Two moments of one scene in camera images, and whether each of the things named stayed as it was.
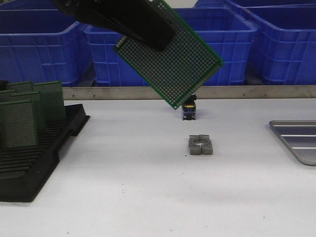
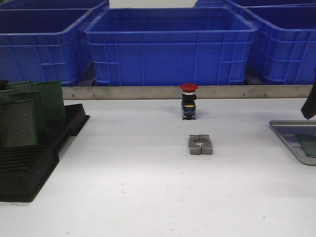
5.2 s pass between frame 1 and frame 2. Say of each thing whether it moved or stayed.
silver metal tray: stayed
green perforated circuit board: moved
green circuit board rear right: stayed
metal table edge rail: stayed
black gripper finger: moved
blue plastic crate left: stayed
